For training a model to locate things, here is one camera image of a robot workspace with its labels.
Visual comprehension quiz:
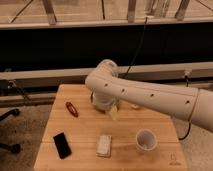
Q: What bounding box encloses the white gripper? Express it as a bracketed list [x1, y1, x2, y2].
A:
[93, 93, 119, 120]

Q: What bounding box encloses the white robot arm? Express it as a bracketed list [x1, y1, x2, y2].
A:
[85, 59, 213, 132]

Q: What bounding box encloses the white plastic bottle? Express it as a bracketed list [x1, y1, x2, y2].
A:
[131, 104, 140, 110]

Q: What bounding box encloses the green bowl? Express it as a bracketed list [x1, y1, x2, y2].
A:
[90, 92, 94, 105]

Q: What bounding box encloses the white sponge block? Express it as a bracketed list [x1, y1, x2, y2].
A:
[96, 135, 112, 157]

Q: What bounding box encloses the wooden table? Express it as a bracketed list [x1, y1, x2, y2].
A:
[34, 84, 188, 171]

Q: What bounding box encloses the white paper cup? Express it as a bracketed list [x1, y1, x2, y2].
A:
[135, 129, 157, 154]

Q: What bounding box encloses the black smartphone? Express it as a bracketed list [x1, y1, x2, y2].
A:
[53, 133, 72, 159]

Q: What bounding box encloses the black office chair base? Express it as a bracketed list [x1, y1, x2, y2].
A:
[0, 108, 22, 155]

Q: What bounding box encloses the black floor cable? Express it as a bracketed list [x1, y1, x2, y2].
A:
[178, 121, 193, 141]

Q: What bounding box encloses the black hanging cable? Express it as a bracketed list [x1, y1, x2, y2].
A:
[118, 16, 149, 83]

